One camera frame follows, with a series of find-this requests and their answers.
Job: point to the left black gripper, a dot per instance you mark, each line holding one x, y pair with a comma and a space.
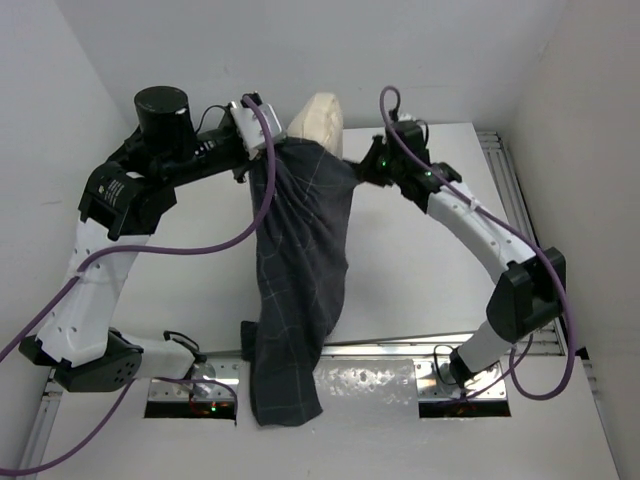
241, 159

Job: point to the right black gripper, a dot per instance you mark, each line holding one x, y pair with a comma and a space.
367, 168

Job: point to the cream pillow with bear print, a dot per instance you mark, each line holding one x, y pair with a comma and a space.
320, 120

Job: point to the dark plaid pillowcase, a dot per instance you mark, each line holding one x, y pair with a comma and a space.
301, 268

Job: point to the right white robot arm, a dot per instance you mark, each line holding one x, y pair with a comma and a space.
527, 285

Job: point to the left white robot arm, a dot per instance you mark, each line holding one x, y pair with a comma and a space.
120, 209

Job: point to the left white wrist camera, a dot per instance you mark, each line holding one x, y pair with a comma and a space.
250, 129

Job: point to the aluminium frame rails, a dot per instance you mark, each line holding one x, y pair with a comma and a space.
213, 387

